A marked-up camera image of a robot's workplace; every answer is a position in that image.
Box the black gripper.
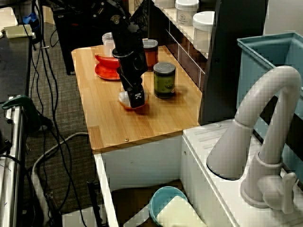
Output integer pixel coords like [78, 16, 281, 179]
[112, 48, 149, 109]

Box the white toy sushi piece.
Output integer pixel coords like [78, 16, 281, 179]
[117, 91, 150, 111]

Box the green peas can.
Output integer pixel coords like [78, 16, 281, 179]
[153, 61, 176, 99]

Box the red toy pepper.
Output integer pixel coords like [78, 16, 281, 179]
[94, 54, 120, 70]

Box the orange beans can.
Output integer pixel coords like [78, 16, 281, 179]
[142, 38, 159, 72]

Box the red plate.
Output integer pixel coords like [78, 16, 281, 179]
[95, 63, 122, 80]

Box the clear open plastic jar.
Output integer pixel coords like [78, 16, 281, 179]
[102, 32, 116, 59]

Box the black base box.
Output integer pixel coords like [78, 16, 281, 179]
[53, 7, 114, 76]

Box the white sink unit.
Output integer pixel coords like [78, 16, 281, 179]
[93, 119, 303, 227]

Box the large white lidded jar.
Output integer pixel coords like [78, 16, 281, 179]
[192, 11, 216, 54]

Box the small white lidded jar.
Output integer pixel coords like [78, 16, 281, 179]
[174, 0, 200, 27]

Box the dark tiled backsplash shelf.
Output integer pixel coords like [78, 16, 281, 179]
[148, 0, 269, 125]

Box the green clamp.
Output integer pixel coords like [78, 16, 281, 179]
[1, 94, 48, 133]

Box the light blue bowl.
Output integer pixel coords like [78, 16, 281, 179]
[149, 186, 190, 227]

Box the teal plastic box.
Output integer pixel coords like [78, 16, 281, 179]
[236, 32, 303, 204]

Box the black desk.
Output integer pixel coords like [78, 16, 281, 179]
[0, 35, 31, 100]

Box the pale notepad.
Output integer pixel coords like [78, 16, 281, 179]
[3, 25, 33, 38]

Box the cream toy jug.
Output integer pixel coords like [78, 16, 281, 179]
[155, 195, 208, 227]

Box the grey toy faucet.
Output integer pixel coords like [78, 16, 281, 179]
[206, 65, 303, 213]

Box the grey hose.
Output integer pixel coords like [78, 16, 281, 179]
[30, 131, 89, 227]

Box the black wire rack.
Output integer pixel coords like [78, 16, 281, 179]
[130, 0, 150, 40]

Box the aluminium rail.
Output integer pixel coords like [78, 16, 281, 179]
[0, 104, 27, 227]

